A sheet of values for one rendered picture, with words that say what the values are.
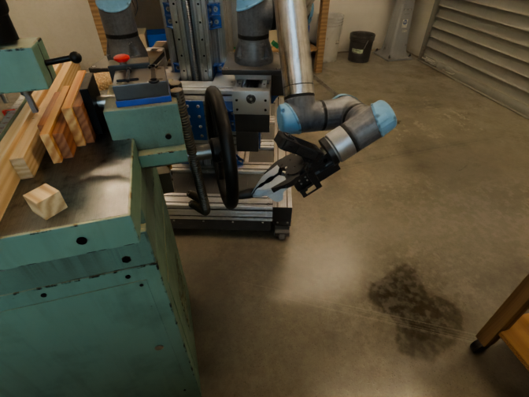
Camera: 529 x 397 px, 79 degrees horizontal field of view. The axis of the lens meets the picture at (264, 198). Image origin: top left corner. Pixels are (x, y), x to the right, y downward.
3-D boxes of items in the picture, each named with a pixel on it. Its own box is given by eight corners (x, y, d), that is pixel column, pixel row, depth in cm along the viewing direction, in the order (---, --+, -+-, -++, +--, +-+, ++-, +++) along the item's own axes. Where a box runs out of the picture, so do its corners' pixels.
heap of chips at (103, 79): (129, 87, 83) (127, 76, 82) (77, 92, 81) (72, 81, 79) (131, 76, 90) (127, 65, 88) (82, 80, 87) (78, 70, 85)
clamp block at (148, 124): (185, 145, 67) (178, 104, 61) (116, 155, 64) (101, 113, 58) (179, 114, 78) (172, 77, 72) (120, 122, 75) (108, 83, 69)
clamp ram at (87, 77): (135, 129, 65) (122, 85, 59) (95, 135, 63) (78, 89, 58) (135, 110, 72) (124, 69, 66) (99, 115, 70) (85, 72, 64)
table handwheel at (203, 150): (226, 62, 63) (216, 105, 91) (117, 72, 59) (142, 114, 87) (252, 209, 64) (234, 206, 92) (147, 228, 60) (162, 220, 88)
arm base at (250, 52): (236, 53, 132) (234, 27, 126) (273, 54, 132) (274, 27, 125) (232, 66, 121) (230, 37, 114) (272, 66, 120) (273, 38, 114)
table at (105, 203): (202, 232, 52) (197, 204, 48) (-14, 276, 46) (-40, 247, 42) (174, 91, 97) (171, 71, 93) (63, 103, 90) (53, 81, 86)
